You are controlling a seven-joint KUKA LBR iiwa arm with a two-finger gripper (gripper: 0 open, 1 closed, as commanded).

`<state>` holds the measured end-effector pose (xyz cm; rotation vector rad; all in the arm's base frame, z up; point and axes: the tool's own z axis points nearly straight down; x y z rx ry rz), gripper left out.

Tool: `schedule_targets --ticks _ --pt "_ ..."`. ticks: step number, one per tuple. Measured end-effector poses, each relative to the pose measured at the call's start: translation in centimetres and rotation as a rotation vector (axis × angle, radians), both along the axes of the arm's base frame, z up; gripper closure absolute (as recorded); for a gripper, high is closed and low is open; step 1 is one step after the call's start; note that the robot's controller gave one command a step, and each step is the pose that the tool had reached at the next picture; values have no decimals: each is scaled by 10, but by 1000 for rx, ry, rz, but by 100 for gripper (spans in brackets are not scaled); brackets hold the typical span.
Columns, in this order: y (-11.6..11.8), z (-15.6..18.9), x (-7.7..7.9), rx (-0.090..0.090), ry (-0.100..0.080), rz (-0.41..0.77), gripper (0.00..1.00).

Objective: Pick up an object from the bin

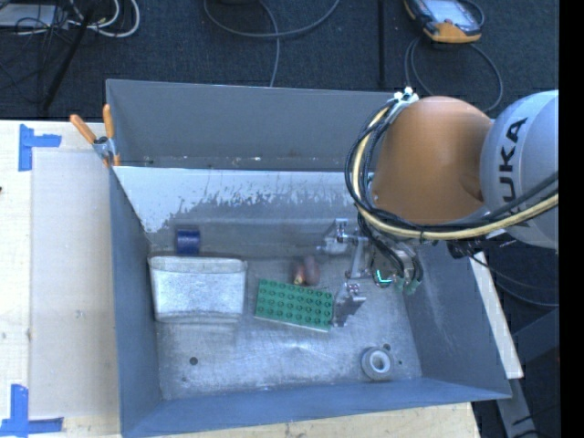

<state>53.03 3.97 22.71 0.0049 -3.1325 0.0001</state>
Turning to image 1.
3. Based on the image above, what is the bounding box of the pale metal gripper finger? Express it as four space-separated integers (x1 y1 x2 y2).
317 218 367 256
334 280 368 329

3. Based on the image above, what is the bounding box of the brown toy food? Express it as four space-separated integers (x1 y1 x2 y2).
291 255 322 288

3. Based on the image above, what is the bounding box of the dark green flat block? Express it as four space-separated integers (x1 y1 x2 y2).
253 278 336 334

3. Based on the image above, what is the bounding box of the grey metal bin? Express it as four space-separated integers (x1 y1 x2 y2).
104 78 514 438

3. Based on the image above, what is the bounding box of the clear plastic container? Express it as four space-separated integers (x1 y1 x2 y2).
146 254 249 324

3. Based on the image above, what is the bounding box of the blue cup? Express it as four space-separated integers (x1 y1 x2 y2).
173 226 203 256

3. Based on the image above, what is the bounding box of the grey tape ring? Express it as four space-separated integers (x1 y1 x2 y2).
360 346 395 381

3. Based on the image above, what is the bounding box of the black cylinder on white bracket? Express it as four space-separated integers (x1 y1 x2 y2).
446 238 480 259

